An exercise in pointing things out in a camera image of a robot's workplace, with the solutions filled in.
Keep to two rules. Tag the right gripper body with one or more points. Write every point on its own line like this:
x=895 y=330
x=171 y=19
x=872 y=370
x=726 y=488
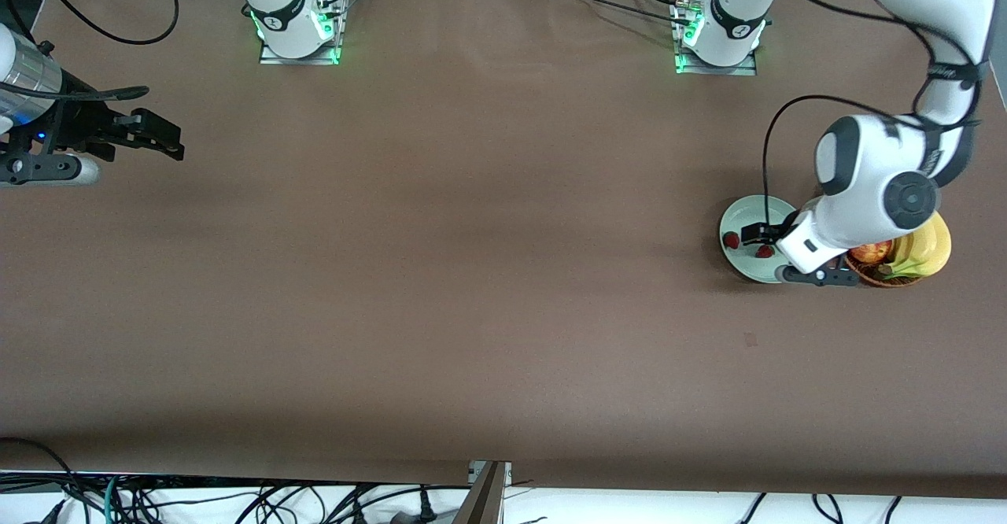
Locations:
x=81 y=125

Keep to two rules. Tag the red strawberry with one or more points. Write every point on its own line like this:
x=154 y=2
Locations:
x=763 y=252
x=732 y=240

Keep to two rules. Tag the light green round plate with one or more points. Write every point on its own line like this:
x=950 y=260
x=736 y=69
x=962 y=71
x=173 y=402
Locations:
x=747 y=217

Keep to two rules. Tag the red yellow apple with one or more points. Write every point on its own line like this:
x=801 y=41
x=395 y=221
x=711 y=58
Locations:
x=873 y=253

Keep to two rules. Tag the brown wicker basket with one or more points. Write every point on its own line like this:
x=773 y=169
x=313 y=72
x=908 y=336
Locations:
x=865 y=278

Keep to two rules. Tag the yellow banana bunch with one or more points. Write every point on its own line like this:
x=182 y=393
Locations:
x=932 y=249

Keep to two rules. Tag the brown table cover sheet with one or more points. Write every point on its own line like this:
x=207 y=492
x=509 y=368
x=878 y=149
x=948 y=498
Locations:
x=503 y=351

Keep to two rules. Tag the brown wooden post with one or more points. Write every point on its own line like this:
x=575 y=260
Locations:
x=484 y=500

